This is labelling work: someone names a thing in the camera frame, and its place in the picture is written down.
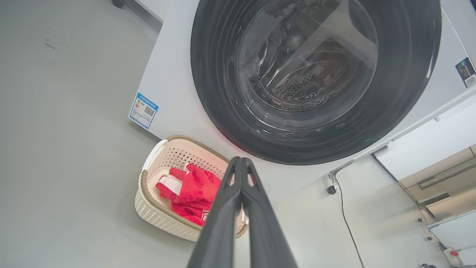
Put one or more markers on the cream perforated laundry basket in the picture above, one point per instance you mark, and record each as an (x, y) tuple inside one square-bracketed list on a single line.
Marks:
[(148, 208)]

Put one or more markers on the white partition panel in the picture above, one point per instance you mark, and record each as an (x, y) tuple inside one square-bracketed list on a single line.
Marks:
[(154, 7), (427, 145)]

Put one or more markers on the small white device red button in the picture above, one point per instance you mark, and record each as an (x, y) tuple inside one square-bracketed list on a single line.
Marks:
[(453, 257)]

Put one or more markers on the black product sticker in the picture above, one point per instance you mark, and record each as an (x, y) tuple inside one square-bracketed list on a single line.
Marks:
[(465, 72)]

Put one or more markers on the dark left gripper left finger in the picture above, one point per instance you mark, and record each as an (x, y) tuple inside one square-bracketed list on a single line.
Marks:
[(219, 230)]

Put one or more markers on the blue energy label sticker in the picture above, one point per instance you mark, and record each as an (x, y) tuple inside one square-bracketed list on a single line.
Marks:
[(143, 111)]

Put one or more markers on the red garment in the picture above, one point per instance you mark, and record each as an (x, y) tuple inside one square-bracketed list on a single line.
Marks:
[(197, 186)]

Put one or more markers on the black caster wheel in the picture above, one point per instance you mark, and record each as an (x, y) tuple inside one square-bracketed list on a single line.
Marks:
[(118, 3)]

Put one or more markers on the white front-load washing machine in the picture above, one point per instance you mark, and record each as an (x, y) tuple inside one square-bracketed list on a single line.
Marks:
[(174, 93)]

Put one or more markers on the perforated steel washer drum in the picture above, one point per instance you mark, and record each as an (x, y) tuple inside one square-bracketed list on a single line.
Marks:
[(308, 85)]

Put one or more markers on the black round glass washer door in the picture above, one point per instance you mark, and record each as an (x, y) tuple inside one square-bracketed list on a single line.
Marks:
[(215, 93)]

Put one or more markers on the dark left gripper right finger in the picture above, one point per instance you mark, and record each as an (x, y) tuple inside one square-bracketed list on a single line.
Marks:
[(264, 230)]

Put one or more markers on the metal frame leg with caster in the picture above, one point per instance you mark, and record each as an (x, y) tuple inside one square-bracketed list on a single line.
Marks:
[(357, 162)]

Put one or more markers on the light wood cabinet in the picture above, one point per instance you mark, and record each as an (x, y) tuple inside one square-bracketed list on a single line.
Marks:
[(446, 178)]

